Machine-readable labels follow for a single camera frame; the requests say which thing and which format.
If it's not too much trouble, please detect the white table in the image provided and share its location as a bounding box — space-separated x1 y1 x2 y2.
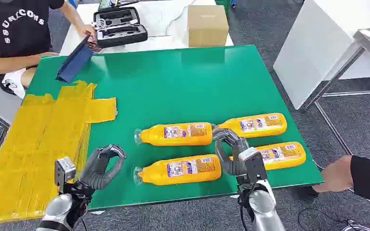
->
59 0 235 56

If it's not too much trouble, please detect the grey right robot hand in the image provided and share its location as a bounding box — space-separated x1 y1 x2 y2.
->
212 128 251 177

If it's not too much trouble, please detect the black open tool case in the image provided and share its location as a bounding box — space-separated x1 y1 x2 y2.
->
93 7 148 49

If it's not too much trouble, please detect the green table mat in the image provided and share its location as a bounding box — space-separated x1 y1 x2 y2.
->
25 44 324 211

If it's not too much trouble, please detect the green crate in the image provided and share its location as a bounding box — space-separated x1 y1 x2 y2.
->
215 0 237 15

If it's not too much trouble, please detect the black floor cable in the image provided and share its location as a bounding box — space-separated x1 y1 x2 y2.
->
298 207 370 231

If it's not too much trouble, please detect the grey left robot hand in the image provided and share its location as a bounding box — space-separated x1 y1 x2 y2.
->
76 144 127 192

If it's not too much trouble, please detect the white panel desk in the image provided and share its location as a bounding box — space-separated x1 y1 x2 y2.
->
273 0 370 111

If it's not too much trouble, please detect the brown cardboard box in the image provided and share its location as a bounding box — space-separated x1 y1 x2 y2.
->
187 4 229 48

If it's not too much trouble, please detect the orange detergent bottle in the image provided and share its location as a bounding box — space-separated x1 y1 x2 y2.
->
133 154 222 186
217 113 288 139
229 141 307 170
133 122 214 147

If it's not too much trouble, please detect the seated person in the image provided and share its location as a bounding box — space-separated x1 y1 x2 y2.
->
0 0 96 100

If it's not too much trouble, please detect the blue tablet case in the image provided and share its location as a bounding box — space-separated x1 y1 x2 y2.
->
56 34 93 84

